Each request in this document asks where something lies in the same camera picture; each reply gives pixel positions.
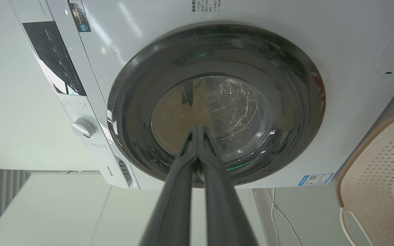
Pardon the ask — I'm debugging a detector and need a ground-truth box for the round dark washing machine door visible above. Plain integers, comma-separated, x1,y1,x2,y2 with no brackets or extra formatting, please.
107,23,326,188

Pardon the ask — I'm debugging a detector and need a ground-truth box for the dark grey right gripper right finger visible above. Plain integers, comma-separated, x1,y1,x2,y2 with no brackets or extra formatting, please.
197,125,259,246

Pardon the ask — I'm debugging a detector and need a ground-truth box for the white cabinet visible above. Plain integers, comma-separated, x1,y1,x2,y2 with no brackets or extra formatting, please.
0,172,266,246

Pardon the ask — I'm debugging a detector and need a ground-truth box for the silver washing machine dial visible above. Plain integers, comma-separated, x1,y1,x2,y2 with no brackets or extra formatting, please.
71,118,96,138

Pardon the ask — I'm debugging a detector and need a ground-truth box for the white power cable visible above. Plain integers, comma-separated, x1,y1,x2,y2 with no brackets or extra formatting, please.
265,188,303,246

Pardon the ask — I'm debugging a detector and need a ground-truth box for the white front-load washing machine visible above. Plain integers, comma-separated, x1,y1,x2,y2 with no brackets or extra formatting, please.
8,0,394,190

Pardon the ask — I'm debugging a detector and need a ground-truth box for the beige perforated laundry basket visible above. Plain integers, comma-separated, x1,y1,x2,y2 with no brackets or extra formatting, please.
336,113,394,246

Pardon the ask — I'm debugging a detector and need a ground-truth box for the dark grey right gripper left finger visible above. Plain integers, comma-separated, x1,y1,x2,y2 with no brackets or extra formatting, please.
139,125,198,246

